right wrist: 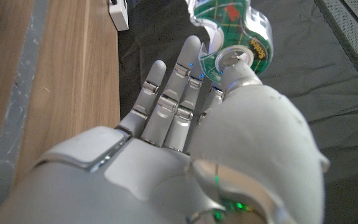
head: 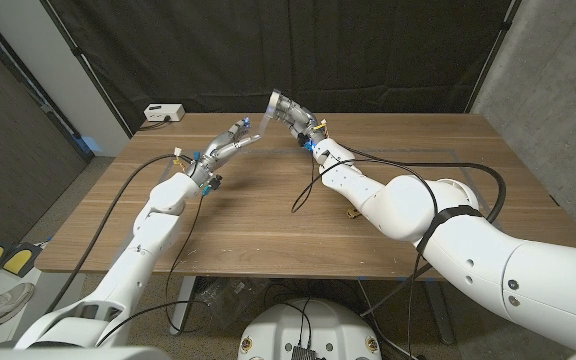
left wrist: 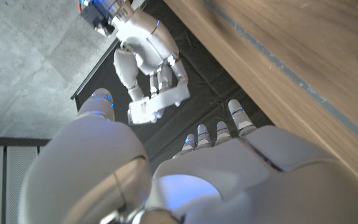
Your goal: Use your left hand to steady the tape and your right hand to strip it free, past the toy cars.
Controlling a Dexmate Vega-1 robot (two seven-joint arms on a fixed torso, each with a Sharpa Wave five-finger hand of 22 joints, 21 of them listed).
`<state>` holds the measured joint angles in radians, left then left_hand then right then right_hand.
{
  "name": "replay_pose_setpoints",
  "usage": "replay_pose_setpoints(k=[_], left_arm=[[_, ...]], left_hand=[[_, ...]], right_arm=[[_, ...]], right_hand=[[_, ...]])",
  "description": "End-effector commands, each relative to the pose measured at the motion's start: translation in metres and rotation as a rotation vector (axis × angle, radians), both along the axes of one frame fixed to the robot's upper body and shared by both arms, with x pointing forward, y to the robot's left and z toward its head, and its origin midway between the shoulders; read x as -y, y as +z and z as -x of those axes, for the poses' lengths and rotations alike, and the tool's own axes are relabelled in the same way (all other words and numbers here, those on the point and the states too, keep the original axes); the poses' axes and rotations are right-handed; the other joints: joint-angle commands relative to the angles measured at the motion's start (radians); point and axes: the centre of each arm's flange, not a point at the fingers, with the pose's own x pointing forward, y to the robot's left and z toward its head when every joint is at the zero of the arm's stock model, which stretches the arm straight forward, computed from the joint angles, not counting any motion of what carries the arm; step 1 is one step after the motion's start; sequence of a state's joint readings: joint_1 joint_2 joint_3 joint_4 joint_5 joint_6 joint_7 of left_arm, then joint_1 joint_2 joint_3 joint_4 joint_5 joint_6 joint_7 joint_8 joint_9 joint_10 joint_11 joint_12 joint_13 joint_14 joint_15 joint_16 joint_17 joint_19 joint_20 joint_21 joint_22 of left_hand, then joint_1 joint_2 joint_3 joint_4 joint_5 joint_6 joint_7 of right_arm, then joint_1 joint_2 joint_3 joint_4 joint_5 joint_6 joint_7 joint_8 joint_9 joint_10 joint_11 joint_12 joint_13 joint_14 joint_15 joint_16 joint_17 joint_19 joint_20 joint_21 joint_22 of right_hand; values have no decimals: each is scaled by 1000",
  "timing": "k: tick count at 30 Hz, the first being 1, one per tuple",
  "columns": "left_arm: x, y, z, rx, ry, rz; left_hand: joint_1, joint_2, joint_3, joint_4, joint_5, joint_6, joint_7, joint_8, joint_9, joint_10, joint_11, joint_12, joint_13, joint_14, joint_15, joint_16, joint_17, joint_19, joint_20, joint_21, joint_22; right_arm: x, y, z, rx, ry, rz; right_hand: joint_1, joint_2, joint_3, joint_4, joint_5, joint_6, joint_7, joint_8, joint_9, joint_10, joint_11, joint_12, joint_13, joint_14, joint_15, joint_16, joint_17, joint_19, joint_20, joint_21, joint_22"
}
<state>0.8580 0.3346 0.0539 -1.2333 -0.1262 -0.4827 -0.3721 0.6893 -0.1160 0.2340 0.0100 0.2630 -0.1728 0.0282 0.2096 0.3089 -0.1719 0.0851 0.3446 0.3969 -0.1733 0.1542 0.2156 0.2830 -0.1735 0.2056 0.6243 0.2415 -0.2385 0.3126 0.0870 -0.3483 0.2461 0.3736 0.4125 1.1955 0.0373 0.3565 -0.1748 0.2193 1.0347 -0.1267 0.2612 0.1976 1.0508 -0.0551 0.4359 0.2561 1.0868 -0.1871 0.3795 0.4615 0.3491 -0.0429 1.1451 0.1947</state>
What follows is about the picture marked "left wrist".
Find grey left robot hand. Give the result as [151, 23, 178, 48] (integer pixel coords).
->
[17, 88, 358, 224]

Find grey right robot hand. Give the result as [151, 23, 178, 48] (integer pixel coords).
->
[108, 0, 189, 99]

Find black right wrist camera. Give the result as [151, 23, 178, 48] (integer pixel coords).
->
[80, 1, 117, 37]

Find black floor mat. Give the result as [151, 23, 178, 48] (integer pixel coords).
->
[73, 0, 273, 162]

